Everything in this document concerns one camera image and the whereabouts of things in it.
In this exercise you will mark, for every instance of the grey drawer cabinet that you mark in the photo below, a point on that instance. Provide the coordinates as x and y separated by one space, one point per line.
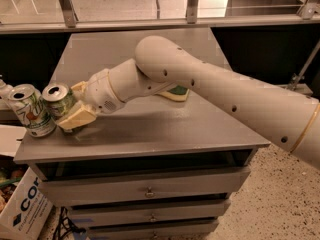
154 169

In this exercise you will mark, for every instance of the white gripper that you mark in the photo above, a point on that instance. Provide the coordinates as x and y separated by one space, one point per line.
98 91

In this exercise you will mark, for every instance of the white 7up can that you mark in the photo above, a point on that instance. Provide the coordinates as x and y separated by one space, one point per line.
27 103

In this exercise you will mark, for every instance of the white plastic bottle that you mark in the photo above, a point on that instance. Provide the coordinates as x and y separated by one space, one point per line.
5 89

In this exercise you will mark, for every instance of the green yellow sponge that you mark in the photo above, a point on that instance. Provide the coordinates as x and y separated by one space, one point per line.
176 94

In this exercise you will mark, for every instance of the white cardboard box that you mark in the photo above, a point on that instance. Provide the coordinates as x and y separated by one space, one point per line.
25 213

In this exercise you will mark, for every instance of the green soda can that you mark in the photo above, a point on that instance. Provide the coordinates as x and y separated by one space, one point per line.
58 98

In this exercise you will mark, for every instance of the grey metal rail frame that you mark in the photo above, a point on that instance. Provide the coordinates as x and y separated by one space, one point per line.
25 16

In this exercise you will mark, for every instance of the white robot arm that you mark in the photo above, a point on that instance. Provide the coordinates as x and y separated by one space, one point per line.
288 119

